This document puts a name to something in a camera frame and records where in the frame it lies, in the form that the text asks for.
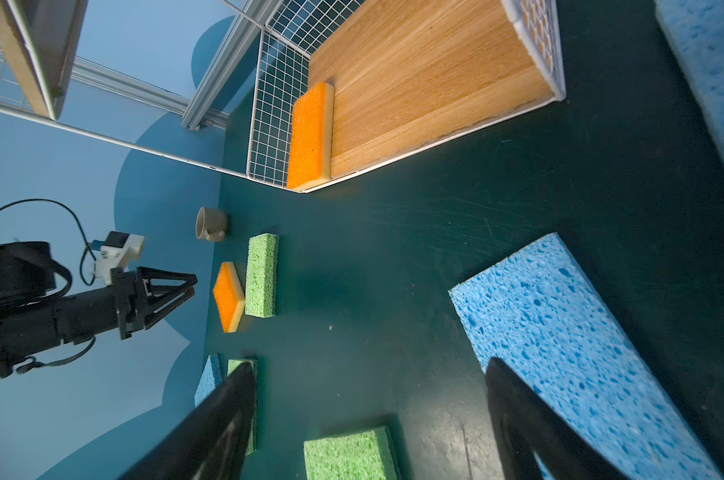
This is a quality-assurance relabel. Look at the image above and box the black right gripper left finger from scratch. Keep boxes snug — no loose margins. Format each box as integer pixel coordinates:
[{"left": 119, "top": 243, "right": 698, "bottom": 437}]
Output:
[{"left": 121, "top": 363, "right": 257, "bottom": 479}]

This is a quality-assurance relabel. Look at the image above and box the green sponge lower left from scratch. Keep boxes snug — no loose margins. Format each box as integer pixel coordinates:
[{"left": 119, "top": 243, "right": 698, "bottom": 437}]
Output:
[{"left": 227, "top": 358, "right": 259, "bottom": 456}]

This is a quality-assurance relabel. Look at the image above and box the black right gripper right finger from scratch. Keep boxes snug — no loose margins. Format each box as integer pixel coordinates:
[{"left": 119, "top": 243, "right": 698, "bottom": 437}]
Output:
[{"left": 485, "top": 357, "right": 626, "bottom": 479}]

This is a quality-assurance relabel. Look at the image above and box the blue sponge far left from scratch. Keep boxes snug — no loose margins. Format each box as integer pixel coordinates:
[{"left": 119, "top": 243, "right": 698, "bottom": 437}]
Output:
[{"left": 194, "top": 354, "right": 223, "bottom": 407}]

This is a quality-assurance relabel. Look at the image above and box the beige mug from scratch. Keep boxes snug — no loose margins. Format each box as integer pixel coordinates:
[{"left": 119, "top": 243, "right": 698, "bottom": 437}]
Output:
[{"left": 195, "top": 207, "right": 228, "bottom": 242}]

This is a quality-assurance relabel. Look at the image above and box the green sponge upper left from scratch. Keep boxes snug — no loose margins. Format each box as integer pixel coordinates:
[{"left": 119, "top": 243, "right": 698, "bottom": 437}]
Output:
[{"left": 245, "top": 233, "right": 280, "bottom": 318}]

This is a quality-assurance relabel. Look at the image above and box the green sponge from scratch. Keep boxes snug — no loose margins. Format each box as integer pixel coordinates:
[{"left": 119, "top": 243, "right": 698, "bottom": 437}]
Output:
[
  {"left": 227, "top": 358, "right": 259, "bottom": 456},
  {"left": 245, "top": 233, "right": 280, "bottom": 318},
  {"left": 303, "top": 427, "right": 400, "bottom": 479}
]

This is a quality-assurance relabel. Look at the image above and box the blue sponge near shelf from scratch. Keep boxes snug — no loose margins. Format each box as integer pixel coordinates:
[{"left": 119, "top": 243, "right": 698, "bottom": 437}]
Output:
[{"left": 656, "top": 0, "right": 724, "bottom": 164}]

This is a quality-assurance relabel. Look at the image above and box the blue sponge centre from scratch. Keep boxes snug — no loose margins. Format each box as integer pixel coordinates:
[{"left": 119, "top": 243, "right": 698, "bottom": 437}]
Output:
[{"left": 449, "top": 233, "right": 722, "bottom": 479}]

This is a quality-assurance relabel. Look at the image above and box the orange sponge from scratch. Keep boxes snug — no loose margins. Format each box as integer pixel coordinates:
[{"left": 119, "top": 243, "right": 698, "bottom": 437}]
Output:
[
  {"left": 287, "top": 82, "right": 335, "bottom": 192},
  {"left": 213, "top": 261, "right": 246, "bottom": 333}
]

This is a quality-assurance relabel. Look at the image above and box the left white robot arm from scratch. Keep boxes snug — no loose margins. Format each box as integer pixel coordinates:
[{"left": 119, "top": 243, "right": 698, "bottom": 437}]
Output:
[{"left": 0, "top": 242, "right": 197, "bottom": 378}]

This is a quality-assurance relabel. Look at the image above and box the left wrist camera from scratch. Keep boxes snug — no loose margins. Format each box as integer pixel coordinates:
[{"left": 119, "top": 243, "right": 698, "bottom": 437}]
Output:
[{"left": 91, "top": 231, "right": 145, "bottom": 286}]

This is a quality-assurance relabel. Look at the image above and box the green sponge centre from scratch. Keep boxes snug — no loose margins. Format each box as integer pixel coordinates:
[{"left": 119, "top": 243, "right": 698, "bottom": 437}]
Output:
[{"left": 303, "top": 427, "right": 400, "bottom": 479}]

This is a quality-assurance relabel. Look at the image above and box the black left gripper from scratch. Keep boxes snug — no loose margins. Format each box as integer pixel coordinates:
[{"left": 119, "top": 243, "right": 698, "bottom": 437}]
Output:
[{"left": 114, "top": 267, "right": 198, "bottom": 340}]

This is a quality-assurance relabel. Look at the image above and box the white wire wooden shelf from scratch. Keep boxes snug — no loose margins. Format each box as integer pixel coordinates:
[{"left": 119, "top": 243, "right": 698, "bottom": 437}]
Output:
[{"left": 0, "top": 0, "right": 567, "bottom": 194}]

